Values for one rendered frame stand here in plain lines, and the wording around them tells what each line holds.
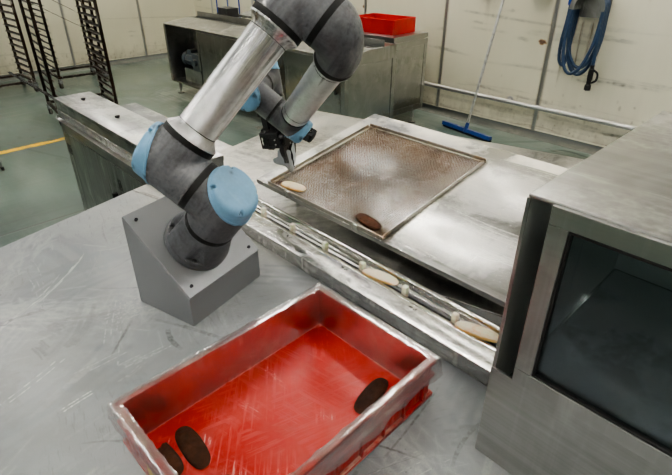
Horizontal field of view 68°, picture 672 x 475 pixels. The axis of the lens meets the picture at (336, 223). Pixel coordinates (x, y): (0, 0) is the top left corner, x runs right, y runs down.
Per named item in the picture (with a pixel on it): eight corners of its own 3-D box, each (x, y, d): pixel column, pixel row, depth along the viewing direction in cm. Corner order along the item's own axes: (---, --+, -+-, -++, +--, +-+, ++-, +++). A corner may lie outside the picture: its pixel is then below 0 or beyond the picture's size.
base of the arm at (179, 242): (186, 280, 110) (203, 260, 104) (151, 225, 112) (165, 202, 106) (238, 256, 121) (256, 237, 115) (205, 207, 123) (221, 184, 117)
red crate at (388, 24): (350, 30, 480) (351, 15, 474) (374, 26, 503) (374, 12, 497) (393, 35, 450) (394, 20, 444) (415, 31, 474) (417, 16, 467)
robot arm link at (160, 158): (177, 215, 100) (349, -9, 93) (113, 168, 97) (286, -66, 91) (190, 205, 112) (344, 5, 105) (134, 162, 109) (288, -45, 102)
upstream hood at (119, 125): (57, 112, 250) (52, 95, 246) (93, 105, 261) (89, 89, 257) (181, 188, 171) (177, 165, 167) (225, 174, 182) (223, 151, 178)
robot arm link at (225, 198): (221, 254, 107) (249, 222, 98) (169, 216, 105) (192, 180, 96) (246, 220, 116) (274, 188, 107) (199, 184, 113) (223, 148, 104)
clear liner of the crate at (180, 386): (114, 442, 86) (101, 402, 81) (320, 314, 116) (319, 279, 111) (224, 601, 65) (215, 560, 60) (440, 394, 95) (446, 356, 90)
